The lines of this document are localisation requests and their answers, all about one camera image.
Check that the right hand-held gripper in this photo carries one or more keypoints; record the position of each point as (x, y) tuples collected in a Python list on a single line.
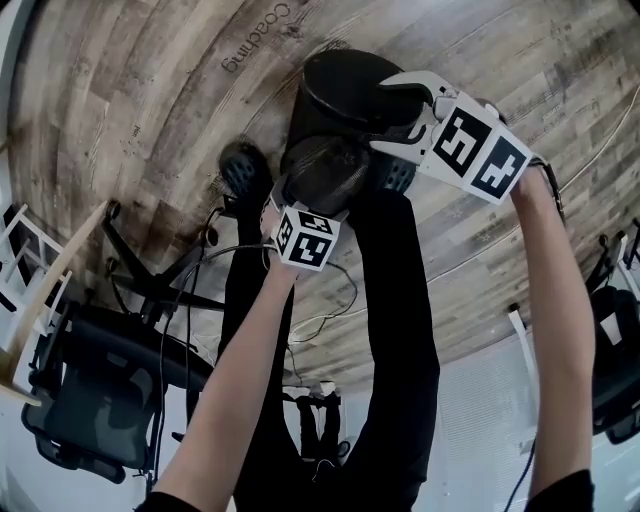
[(460, 140)]

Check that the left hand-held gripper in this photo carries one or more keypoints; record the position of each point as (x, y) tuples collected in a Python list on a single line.
[(307, 240)]

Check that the black mesh waste bin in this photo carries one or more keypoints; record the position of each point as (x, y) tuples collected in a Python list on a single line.
[(340, 100)]

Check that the person's left forearm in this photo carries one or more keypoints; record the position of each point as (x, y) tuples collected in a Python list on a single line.
[(225, 390)]

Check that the person's right forearm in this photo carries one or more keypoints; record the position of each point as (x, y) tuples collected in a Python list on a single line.
[(555, 325)]

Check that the person's left hand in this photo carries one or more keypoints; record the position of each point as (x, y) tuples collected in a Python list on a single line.
[(268, 222)]

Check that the person's left black shoe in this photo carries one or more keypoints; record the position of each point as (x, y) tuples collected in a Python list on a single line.
[(242, 167)]

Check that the person's black shoe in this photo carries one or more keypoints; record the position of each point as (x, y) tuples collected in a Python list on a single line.
[(242, 167), (395, 175)]

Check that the person's right black shoe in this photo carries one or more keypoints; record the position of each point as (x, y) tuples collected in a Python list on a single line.
[(395, 175)]

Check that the person's black clothing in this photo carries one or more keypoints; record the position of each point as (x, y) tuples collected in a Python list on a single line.
[(395, 300)]

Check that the light wooden desk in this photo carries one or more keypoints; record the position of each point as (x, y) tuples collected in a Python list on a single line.
[(56, 277)]

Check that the black mesh office chair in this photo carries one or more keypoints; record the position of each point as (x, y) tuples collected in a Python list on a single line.
[(100, 400)]

